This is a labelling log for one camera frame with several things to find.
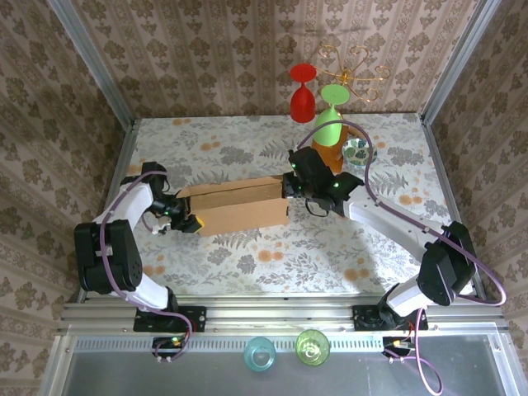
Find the brown cardboard paper box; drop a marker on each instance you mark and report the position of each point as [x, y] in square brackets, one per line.
[239, 210]

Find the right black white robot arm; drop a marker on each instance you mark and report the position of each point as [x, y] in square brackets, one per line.
[396, 214]

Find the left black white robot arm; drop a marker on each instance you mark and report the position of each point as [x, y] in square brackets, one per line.
[107, 255]

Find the orange-brown wooden rack base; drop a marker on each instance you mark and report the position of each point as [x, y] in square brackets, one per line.
[333, 158]

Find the leaf pattern ceramic bowl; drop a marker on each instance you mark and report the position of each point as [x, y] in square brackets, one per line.
[358, 153]

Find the green plastic wine glass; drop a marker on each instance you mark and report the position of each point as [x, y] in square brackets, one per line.
[328, 130]

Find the floral patterned table cover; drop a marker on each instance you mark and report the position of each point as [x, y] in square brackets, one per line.
[231, 272]

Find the red plastic wine glass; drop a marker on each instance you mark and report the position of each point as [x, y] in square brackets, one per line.
[303, 107]

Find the left small circuit board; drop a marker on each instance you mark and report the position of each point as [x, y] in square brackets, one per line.
[165, 343]

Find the small circuit board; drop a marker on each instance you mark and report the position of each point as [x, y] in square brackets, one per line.
[165, 343]
[392, 344]

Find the blue glass cup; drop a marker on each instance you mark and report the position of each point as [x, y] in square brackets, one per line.
[260, 354]

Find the green glass cup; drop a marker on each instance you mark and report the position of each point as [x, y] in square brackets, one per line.
[312, 347]

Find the grey metal tray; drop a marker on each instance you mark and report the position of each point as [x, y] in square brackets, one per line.
[206, 379]

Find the right small circuit board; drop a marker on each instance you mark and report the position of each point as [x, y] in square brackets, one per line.
[392, 344]

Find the aluminium table side rail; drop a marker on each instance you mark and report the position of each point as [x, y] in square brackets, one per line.
[119, 165]
[440, 165]

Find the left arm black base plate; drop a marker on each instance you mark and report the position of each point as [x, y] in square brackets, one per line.
[194, 319]

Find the long aluminium mounting rail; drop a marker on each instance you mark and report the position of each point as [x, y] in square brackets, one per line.
[268, 313]

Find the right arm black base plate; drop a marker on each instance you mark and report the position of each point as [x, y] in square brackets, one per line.
[363, 319]

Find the aluminium frame post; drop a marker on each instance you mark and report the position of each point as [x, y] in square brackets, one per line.
[97, 62]
[459, 62]

